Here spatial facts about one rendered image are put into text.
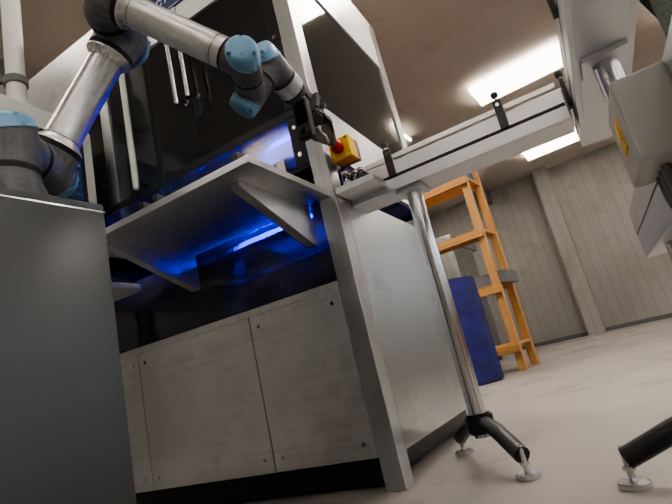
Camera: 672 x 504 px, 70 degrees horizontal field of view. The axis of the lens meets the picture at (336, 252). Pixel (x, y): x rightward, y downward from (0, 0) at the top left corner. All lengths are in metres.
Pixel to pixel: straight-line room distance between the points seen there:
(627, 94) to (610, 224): 10.98
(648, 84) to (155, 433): 1.80
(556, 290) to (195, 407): 10.26
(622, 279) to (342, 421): 10.23
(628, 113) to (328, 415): 1.17
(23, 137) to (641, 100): 1.10
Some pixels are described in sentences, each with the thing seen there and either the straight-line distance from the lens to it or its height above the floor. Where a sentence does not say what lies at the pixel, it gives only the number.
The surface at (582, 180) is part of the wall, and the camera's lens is 11.77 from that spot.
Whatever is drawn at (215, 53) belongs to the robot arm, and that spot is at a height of 1.08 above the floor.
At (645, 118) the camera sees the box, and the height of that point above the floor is 0.49.
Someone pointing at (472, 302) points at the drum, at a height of 0.68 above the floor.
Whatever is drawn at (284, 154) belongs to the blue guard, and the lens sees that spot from 1.66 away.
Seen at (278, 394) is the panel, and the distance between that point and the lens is 1.59.
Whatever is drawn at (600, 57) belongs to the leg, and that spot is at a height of 0.83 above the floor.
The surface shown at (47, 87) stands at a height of 1.98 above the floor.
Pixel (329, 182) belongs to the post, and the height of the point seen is 0.91.
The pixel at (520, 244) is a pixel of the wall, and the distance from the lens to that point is 11.74.
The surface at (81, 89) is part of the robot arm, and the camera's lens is 1.40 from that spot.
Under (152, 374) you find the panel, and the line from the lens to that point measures 1.97.
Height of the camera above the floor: 0.32
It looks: 14 degrees up
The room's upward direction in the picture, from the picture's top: 13 degrees counter-clockwise
